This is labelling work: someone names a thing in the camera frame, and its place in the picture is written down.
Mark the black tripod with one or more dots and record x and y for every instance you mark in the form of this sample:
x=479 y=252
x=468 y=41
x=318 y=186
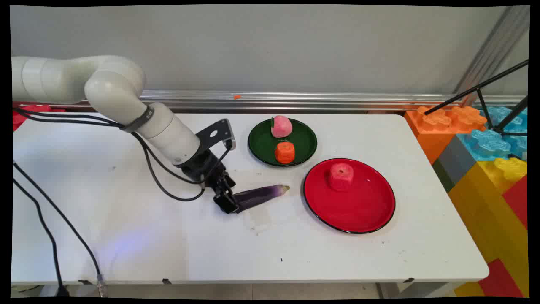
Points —
x=512 y=113

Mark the red toy apple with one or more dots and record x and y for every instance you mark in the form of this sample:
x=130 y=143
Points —
x=341 y=177

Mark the purple toy eggplant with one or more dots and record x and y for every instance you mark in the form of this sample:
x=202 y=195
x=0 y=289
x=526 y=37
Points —
x=265 y=194

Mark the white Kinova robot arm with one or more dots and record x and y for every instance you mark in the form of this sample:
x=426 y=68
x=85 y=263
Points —
x=114 y=88

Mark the pink toy peach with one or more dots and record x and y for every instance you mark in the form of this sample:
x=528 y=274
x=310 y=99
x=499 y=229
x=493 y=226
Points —
x=281 y=126

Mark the big blue building block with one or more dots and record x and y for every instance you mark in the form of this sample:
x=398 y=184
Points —
x=489 y=143

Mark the horizontal aluminium rail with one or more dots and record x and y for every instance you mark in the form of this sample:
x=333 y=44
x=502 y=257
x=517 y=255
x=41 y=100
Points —
x=316 y=101

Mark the red plate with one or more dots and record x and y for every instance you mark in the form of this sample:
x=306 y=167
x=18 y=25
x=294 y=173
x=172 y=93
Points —
x=363 y=207

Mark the big grey building block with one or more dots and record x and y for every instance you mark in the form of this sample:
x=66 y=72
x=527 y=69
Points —
x=457 y=162

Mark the big yellow building block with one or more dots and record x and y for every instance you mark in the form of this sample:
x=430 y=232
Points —
x=485 y=211

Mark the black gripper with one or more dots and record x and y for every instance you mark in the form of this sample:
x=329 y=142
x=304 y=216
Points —
x=202 y=166

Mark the big orange building block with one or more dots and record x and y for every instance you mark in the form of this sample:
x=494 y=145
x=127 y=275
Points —
x=430 y=135

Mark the dark green plate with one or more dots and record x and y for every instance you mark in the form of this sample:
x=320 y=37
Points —
x=261 y=145

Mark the orange toy tangerine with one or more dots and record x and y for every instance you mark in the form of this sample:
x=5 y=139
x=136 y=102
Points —
x=285 y=153

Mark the big red building block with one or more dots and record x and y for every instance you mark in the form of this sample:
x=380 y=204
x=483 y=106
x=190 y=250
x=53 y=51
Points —
x=519 y=202

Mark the slanted aluminium post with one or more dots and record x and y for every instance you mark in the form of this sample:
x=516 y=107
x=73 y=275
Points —
x=493 y=50

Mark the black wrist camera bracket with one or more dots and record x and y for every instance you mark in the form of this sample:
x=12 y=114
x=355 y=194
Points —
x=215 y=133

